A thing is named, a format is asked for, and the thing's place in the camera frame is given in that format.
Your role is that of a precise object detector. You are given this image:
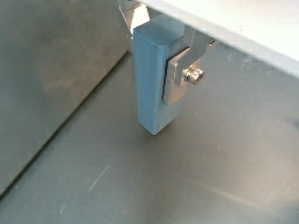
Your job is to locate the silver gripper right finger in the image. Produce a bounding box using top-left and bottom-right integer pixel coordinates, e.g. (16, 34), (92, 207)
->
(163, 25), (214, 105)

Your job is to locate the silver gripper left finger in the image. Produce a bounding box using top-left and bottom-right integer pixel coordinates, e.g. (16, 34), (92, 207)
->
(116, 0), (152, 54)

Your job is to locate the light blue rectangular block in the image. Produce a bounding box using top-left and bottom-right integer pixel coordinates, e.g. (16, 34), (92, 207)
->
(134, 14), (186, 135)

